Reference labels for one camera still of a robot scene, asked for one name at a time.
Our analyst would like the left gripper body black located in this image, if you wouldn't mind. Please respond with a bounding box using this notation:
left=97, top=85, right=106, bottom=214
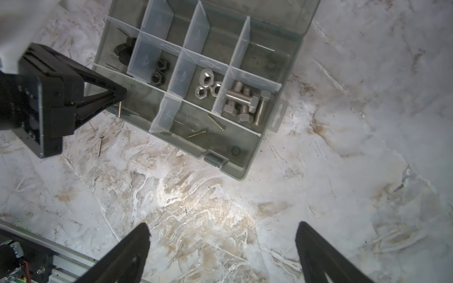
left=13, top=43, right=85, bottom=159

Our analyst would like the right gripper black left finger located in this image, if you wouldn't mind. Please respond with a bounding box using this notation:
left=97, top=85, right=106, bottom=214
left=76, top=223, right=151, bottom=283

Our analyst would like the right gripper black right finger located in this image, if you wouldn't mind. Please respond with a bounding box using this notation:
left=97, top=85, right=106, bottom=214
left=295, top=222, right=372, bottom=283

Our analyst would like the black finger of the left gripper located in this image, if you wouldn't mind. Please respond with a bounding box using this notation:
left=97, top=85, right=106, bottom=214
left=72, top=65, right=127, bottom=129

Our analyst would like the grey plastic compartment organizer box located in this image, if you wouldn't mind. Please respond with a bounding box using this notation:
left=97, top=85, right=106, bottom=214
left=93, top=1, right=319, bottom=180

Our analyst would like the silver hex bolt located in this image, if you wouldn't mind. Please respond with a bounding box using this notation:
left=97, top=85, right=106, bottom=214
left=254, top=91, right=272, bottom=127
left=223, top=81, right=253, bottom=123

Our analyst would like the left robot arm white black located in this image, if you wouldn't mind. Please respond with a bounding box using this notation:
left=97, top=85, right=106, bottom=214
left=1, top=1, right=127, bottom=159

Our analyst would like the brass screw pair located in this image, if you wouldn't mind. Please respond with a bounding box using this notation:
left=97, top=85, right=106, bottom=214
left=97, top=136, right=104, bottom=157

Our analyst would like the black hex nut large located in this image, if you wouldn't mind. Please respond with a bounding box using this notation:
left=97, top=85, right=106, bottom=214
left=114, top=37, right=137, bottom=66

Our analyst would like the black hex nut medium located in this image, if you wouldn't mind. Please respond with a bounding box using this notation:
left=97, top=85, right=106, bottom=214
left=151, top=71, right=166, bottom=87

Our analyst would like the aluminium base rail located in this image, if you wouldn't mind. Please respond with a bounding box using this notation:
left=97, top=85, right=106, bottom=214
left=1, top=221, right=101, bottom=283

